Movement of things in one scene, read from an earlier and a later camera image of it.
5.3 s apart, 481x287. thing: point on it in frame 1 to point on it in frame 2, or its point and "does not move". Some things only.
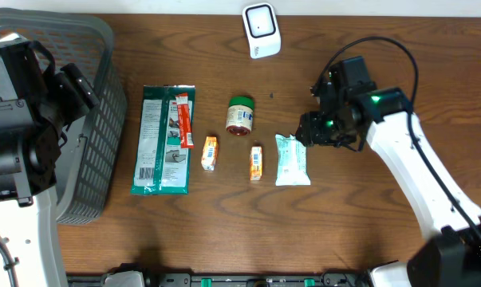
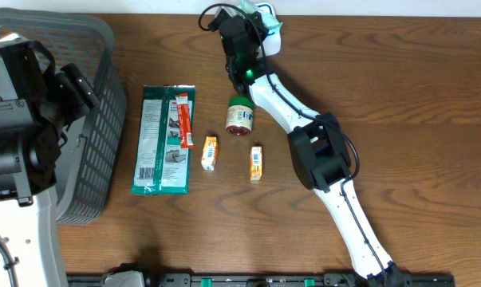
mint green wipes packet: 291,162 to 266,10
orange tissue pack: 256,163 does not move
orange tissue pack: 210,153 does not move
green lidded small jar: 240,112 does not move
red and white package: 187,138 does not move
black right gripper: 310,124 to 252,28
